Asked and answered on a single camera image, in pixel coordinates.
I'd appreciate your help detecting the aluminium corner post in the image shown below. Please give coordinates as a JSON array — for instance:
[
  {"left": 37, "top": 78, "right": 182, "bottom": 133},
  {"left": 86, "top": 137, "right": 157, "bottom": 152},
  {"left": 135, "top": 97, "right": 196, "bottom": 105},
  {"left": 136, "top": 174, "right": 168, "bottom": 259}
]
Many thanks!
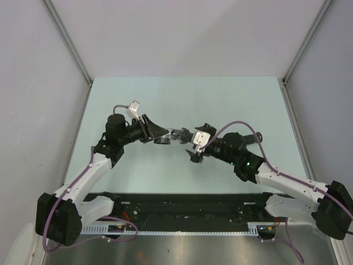
[
  {"left": 282, "top": 0, "right": 334, "bottom": 83},
  {"left": 41, "top": 0, "right": 93, "bottom": 86}
]

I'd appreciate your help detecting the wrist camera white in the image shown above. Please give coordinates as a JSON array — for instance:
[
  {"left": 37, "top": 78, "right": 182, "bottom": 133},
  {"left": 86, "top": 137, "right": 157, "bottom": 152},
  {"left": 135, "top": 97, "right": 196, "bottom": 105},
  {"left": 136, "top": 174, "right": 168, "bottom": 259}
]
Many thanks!
[
  {"left": 126, "top": 100, "right": 140, "bottom": 120},
  {"left": 191, "top": 130, "right": 211, "bottom": 153}
]

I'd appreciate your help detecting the black corrugated hose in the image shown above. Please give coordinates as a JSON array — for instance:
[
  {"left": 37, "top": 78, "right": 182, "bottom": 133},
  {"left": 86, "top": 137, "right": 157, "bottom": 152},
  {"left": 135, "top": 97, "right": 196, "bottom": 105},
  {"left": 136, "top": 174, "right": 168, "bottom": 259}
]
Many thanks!
[{"left": 170, "top": 127, "right": 264, "bottom": 146}]

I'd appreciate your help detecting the left aluminium corner post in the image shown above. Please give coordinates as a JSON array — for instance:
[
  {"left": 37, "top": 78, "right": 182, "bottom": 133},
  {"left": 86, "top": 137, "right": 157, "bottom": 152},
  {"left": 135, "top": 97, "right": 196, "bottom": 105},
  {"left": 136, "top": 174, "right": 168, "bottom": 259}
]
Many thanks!
[{"left": 41, "top": 0, "right": 93, "bottom": 86}]

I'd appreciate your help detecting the clear plastic elbow fitting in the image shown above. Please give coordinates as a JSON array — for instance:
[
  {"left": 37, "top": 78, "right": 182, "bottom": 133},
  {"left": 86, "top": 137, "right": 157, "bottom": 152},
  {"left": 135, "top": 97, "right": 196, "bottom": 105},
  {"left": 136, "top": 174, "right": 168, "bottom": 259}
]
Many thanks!
[{"left": 153, "top": 128, "right": 180, "bottom": 145}]

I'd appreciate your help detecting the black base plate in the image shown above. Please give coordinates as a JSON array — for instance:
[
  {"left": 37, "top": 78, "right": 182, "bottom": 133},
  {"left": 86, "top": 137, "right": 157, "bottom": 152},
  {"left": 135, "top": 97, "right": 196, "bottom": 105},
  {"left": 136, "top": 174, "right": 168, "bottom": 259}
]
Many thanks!
[{"left": 82, "top": 192, "right": 288, "bottom": 225}]

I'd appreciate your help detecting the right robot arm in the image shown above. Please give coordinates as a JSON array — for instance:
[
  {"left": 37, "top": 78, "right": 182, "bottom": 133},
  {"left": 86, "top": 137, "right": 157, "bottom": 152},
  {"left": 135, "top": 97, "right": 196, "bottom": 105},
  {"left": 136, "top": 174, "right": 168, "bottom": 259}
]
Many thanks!
[{"left": 180, "top": 124, "right": 352, "bottom": 240}]

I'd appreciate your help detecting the right aluminium corner post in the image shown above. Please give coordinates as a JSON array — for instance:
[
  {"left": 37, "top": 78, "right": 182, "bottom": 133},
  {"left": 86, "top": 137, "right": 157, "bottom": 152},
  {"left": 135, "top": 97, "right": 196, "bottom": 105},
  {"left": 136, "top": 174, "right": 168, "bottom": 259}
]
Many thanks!
[{"left": 282, "top": 0, "right": 334, "bottom": 83}]

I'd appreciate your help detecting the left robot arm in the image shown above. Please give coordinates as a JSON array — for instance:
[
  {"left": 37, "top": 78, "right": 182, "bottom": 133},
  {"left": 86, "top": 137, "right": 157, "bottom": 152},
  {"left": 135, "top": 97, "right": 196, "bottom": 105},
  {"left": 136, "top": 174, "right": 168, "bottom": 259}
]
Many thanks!
[{"left": 35, "top": 114, "right": 169, "bottom": 253}]

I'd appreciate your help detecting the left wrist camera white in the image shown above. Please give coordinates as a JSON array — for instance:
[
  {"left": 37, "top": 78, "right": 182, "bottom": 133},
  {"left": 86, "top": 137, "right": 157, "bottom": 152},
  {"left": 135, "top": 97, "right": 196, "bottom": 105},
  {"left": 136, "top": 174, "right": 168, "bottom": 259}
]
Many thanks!
[{"left": 126, "top": 100, "right": 140, "bottom": 120}]

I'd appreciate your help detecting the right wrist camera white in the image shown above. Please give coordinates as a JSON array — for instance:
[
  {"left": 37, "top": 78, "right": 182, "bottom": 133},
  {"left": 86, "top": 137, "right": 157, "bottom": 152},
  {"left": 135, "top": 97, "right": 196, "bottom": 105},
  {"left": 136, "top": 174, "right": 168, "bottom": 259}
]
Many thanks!
[{"left": 191, "top": 130, "right": 211, "bottom": 153}]

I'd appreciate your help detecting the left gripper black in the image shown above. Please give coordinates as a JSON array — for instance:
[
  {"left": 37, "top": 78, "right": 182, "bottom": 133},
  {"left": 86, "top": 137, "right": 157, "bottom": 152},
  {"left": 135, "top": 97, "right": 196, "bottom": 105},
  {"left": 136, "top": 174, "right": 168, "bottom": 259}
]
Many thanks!
[{"left": 119, "top": 114, "right": 168, "bottom": 146}]

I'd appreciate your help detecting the grey slotted cable duct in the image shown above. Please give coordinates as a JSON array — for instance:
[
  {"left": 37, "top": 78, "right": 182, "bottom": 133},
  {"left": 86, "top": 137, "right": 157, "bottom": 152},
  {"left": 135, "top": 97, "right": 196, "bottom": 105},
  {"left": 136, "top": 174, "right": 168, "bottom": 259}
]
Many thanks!
[{"left": 81, "top": 222, "right": 276, "bottom": 236}]

